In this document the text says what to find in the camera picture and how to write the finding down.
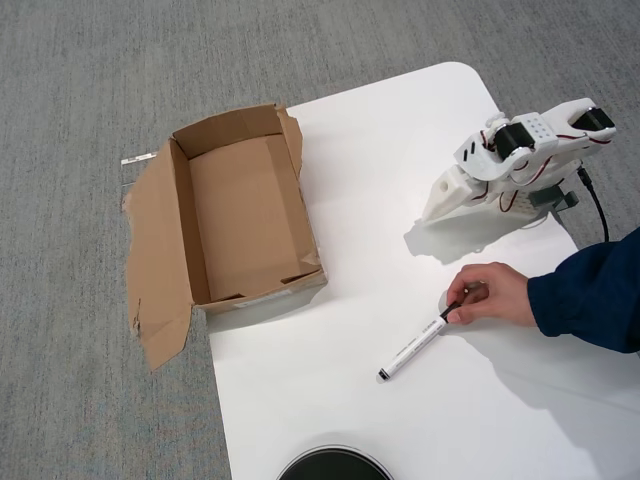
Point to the grey table clamp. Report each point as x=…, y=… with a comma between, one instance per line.
x=555, y=198

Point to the black round disc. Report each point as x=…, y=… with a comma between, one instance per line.
x=334, y=465

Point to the white paper strip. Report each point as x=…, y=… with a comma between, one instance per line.
x=140, y=159

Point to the navy sleeved forearm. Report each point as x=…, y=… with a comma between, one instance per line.
x=590, y=295

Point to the white marker pen black cap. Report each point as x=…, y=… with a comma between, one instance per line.
x=412, y=347

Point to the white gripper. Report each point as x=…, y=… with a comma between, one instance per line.
x=446, y=196

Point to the person's bare hand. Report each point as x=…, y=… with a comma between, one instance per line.
x=500, y=295

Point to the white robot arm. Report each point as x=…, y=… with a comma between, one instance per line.
x=540, y=132

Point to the open brown cardboard box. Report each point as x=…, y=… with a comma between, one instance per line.
x=240, y=210

